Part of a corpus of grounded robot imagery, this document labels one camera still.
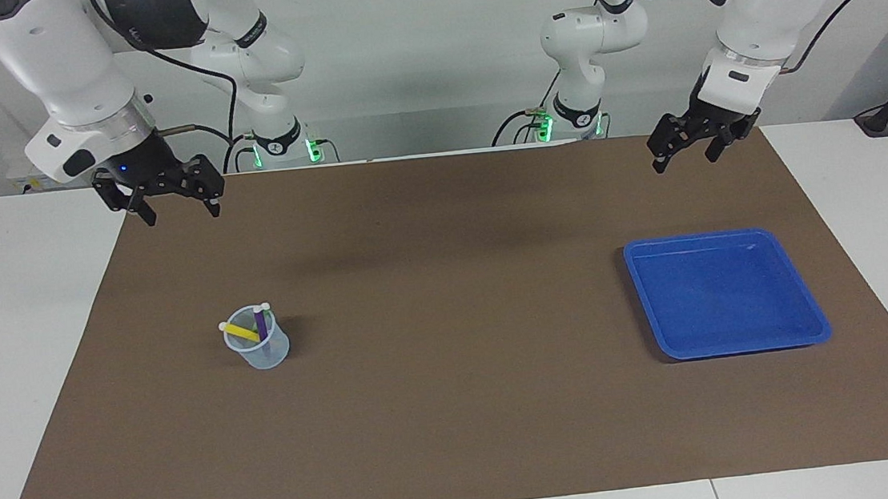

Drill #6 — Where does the yellow pen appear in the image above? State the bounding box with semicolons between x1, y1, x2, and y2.
217;318;262;344

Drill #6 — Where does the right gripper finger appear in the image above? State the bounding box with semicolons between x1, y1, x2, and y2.
91;167;158;231
189;151;230;220

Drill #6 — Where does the clear plastic cup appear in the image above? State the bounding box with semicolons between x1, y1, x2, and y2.
221;301;292;373

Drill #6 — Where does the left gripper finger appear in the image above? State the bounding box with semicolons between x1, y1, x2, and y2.
703;124;757;164
644;111;693;177

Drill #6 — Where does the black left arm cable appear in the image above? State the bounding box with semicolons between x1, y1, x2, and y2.
615;0;877;90

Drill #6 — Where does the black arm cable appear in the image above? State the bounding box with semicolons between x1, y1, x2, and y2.
615;0;877;90
89;0;245;185

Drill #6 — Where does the white power strip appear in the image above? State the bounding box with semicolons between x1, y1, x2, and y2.
5;161;34;195

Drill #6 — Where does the brown table mat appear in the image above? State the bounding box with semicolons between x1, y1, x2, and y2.
0;115;888;499

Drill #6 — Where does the blue plastic tray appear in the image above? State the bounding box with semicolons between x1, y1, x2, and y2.
621;222;834;365

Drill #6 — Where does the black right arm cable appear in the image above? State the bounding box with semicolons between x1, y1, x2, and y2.
89;0;245;185

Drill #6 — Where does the black base cable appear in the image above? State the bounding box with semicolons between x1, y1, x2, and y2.
485;70;568;148

